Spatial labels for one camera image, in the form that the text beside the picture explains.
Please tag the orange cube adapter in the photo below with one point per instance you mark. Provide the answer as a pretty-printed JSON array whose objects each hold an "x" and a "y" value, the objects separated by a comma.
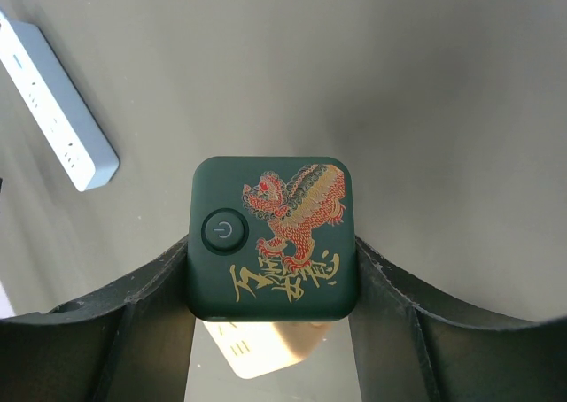
[{"x": 253, "y": 349}]

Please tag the light blue power strip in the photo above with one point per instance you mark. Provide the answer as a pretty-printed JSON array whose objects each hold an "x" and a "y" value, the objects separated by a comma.
[{"x": 70, "y": 129}]

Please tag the dark green cube adapter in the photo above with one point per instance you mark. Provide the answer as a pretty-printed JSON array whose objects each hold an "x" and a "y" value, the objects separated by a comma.
[{"x": 271, "y": 239}]

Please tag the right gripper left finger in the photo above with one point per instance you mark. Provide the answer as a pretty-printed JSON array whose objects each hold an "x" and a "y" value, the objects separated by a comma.
[{"x": 127, "y": 341}]

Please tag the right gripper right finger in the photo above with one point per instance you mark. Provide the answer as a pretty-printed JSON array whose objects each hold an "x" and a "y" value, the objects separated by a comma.
[{"x": 414, "y": 342}]

